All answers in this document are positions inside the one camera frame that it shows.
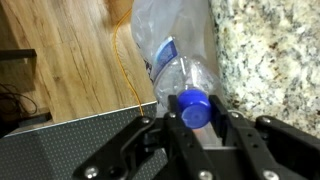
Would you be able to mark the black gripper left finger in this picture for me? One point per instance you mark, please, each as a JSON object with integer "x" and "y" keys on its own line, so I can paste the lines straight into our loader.
{"x": 180, "y": 146}

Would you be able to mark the clear water bottle blue cap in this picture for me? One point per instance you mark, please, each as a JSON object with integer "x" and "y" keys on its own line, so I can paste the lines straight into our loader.
{"x": 186, "y": 76}

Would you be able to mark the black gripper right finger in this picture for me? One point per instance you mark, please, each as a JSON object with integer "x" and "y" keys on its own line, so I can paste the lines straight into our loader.
{"x": 253, "y": 146}

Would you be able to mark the translucent plastic bag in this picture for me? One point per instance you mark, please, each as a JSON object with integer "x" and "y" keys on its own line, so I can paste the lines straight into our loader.
{"x": 150, "y": 20}

